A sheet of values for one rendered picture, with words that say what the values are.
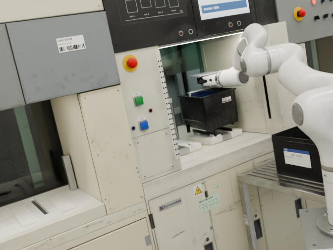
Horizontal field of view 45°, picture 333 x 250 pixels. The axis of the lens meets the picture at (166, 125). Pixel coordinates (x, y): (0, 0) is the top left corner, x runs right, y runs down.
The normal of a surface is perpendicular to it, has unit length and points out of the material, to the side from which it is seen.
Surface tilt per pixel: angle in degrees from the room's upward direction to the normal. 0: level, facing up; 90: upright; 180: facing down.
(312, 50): 90
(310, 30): 90
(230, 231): 90
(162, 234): 90
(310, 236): 0
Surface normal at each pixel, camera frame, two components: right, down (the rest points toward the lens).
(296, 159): -0.86, 0.25
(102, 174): 0.51, 0.05
